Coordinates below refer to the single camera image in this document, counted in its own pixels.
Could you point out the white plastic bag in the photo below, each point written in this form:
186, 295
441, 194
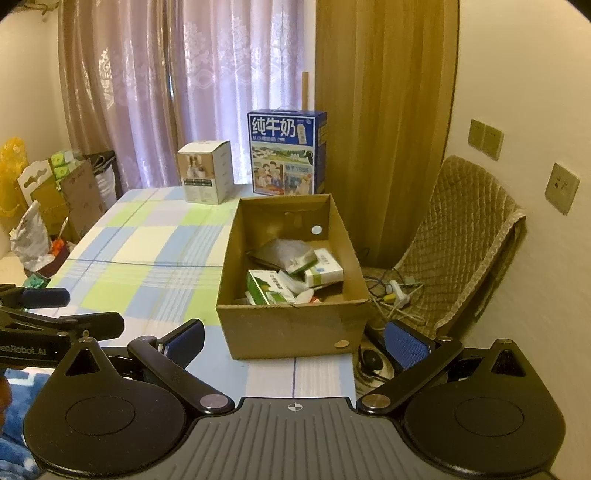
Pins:
32, 240

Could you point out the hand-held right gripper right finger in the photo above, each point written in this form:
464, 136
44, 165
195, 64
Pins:
406, 346

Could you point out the white green medicine box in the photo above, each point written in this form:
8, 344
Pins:
325, 267

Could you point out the green white cartons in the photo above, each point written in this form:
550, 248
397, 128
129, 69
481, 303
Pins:
62, 161

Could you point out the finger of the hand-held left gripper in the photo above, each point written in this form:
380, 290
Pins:
92, 325
46, 297

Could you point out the pink sheer curtain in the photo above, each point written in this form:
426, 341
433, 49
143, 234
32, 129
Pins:
207, 69

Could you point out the white product box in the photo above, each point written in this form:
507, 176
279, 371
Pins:
203, 184

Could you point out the white power strip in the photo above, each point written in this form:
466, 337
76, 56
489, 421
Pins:
399, 295

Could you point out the green tissue packet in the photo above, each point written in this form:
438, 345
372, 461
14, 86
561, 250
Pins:
37, 279

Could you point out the silver foil pouch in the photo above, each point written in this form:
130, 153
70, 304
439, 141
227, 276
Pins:
281, 251

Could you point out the white box green stripes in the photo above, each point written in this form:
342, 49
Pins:
300, 264

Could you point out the black round device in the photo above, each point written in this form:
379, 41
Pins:
369, 359

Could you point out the brown curtain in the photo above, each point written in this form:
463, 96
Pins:
392, 115

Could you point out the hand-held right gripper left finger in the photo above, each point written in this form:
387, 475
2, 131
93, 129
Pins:
184, 344

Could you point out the blue milk carton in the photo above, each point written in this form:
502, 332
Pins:
277, 152

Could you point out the quilted chair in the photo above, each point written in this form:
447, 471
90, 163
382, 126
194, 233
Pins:
461, 221

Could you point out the yellow plastic bag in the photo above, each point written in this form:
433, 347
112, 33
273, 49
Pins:
11, 184

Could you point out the white cut-out carton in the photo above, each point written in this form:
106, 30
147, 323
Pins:
34, 173

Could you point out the wall socket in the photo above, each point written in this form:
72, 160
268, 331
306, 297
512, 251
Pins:
562, 188

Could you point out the brown floor cardboard box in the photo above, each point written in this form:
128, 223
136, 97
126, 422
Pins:
81, 194

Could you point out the blue patterned blanket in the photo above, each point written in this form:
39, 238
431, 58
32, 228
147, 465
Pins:
23, 383

